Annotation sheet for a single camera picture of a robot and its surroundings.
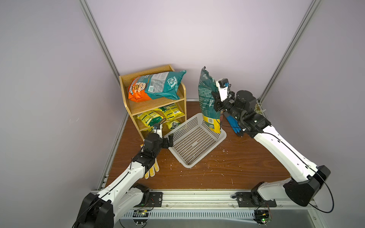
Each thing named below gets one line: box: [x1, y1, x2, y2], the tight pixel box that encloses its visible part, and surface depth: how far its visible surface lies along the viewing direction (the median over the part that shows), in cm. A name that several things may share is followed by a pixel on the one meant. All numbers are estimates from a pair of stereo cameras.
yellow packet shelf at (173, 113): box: [162, 108, 185, 121], surface depth 89 cm
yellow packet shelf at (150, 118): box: [136, 110, 164, 128], surface depth 87 cm
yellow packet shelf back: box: [158, 103, 179, 113], surface depth 92 cm
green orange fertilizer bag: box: [128, 70, 187, 103], surface depth 71 cm
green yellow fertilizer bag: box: [198, 66, 221, 134], surface depth 71 cm
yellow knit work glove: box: [144, 157, 160, 180], surface depth 84 cm
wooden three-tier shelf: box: [118, 64, 187, 141], surface depth 76 cm
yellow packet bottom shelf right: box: [165, 119, 182, 130], surface depth 102 cm
